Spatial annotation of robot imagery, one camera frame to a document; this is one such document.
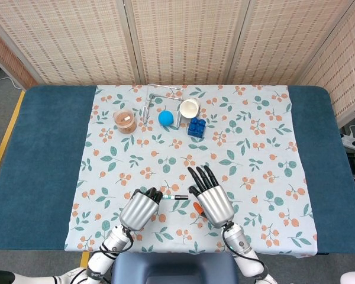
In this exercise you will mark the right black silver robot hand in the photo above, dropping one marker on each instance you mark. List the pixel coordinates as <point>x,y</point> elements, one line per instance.
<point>216,204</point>

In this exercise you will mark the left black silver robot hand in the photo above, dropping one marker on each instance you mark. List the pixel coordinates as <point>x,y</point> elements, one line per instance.
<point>139,208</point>

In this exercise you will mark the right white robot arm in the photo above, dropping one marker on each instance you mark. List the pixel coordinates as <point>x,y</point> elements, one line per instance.
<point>242,245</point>

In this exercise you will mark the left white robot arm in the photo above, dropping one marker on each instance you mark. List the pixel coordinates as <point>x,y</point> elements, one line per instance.
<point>112,245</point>

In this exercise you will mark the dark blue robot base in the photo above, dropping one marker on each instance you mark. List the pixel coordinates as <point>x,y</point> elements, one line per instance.
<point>174,269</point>

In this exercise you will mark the floral print tablecloth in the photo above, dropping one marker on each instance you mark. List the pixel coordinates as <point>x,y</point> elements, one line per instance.
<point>195,148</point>

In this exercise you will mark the blue toy brick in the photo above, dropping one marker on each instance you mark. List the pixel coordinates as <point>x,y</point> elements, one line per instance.
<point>196,127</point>

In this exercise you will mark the clear jar with brown contents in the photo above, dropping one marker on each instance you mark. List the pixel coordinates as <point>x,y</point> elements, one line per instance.
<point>125,121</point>

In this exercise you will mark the blue ball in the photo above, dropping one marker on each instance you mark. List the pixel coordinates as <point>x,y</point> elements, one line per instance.
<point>166,118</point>

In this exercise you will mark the white cup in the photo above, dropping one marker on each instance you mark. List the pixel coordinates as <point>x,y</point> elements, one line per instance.
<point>188,108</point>

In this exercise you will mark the blue fabric table cover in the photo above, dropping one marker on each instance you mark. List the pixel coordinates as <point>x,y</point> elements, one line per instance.
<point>47,148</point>

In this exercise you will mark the white power strip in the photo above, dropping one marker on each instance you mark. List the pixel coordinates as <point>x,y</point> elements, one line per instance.
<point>350,141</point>

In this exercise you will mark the beige woven screen panel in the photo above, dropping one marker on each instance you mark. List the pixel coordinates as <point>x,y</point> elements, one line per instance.
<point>284,38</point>
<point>189,38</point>
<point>349,74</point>
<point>77,38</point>

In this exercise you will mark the brown woven screen panel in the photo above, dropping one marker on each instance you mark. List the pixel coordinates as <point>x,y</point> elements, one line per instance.
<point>6,59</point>

